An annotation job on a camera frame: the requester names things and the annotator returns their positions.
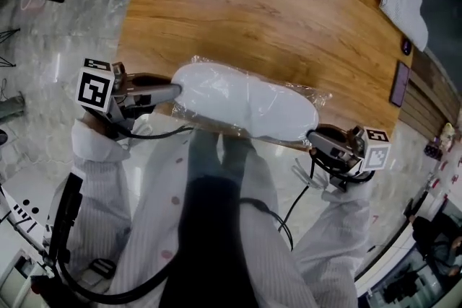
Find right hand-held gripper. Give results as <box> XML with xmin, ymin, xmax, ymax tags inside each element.
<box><xmin>307</xmin><ymin>123</ymin><xmax>393</xmax><ymax>192</ymax></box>

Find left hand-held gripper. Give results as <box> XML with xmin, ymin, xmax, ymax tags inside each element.
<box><xmin>75</xmin><ymin>57</ymin><xmax>183</xmax><ymax>136</ymax></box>

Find person's right forearm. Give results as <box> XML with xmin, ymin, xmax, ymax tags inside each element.
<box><xmin>292</xmin><ymin>187</ymin><xmax>372</xmax><ymax>300</ymax></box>

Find person's left forearm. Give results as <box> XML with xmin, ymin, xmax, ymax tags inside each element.
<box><xmin>70</xmin><ymin>111</ymin><xmax>133</xmax><ymax>264</ymax></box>

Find person's legs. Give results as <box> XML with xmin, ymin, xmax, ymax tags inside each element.
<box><xmin>189</xmin><ymin>131</ymin><xmax>259</xmax><ymax>180</ymax></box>

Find wooden slatted bench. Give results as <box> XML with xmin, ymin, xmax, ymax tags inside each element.
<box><xmin>398</xmin><ymin>50</ymin><xmax>460</xmax><ymax>127</ymax></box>

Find small toy figures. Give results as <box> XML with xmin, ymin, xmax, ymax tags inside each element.
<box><xmin>424</xmin><ymin>122</ymin><xmax>456</xmax><ymax>160</ymax></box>

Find wooden table with white legs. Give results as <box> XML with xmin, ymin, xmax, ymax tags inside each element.
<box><xmin>115</xmin><ymin>0</ymin><xmax>414</xmax><ymax>152</ymax></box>

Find person's white striped coat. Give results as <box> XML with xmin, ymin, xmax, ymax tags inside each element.
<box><xmin>68</xmin><ymin>118</ymin><xmax>372</xmax><ymax>308</ymax></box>

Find grey striped cloth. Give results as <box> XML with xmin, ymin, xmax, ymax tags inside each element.
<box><xmin>375</xmin><ymin>0</ymin><xmax>430</xmax><ymax>52</ymax></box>

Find person's black shirt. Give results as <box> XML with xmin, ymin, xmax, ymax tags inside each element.
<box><xmin>158</xmin><ymin>176</ymin><xmax>261</xmax><ymax>308</ymax></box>

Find white cabinet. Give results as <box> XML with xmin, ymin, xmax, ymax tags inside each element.
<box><xmin>0</xmin><ymin>169</ymin><xmax>73</xmax><ymax>266</ymax></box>

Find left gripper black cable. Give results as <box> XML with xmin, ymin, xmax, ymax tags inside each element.
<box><xmin>129</xmin><ymin>124</ymin><xmax>196</xmax><ymax>141</ymax></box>

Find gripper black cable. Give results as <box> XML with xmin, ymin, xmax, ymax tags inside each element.
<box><xmin>277</xmin><ymin>151</ymin><xmax>376</xmax><ymax>253</ymax></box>
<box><xmin>129</xmin><ymin>124</ymin><xmax>196</xmax><ymax>141</ymax></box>

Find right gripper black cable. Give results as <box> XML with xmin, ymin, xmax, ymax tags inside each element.
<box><xmin>277</xmin><ymin>151</ymin><xmax>376</xmax><ymax>253</ymax></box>

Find black strap handle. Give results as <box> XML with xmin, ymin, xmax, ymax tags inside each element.
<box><xmin>48</xmin><ymin>172</ymin><xmax>84</xmax><ymax>260</ymax></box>

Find black wire frame stand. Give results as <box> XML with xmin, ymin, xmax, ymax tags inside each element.
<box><xmin>0</xmin><ymin>28</ymin><xmax>21</xmax><ymax>69</ymax></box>

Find thick black hose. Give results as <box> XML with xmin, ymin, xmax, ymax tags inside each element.
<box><xmin>53</xmin><ymin>255</ymin><xmax>181</xmax><ymax>304</ymax></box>

